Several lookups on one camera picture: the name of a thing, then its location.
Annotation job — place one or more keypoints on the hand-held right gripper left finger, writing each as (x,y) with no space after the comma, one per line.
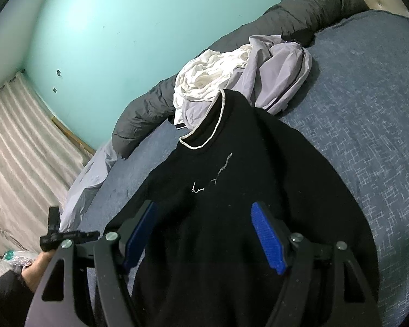
(139,235)

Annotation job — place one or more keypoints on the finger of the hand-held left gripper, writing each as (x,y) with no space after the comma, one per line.
(81,235)

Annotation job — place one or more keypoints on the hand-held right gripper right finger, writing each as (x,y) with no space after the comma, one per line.
(269,238)

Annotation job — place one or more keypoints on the black sweater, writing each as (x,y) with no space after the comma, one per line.
(225,211)

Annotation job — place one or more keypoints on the person's left forearm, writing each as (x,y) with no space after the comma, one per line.
(6,299)

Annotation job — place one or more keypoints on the person's left hand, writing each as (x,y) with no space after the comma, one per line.
(34,272)

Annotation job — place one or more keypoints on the light grey pillow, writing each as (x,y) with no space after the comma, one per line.
(88,184)

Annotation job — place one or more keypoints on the beige striped curtain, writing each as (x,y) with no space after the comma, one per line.
(24,163)

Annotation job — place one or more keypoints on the dark grey rolled duvet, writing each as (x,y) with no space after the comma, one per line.
(139,122)

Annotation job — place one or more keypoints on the blue-grey patterned bed sheet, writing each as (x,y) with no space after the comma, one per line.
(361,126)

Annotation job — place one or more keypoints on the light grey jacket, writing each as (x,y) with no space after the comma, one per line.
(279,75)

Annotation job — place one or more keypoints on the white garment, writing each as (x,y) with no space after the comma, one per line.
(204,75)

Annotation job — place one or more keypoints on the small black cloth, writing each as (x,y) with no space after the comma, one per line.
(300,36)

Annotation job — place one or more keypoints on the wooden frame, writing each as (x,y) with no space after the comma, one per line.
(75,136)

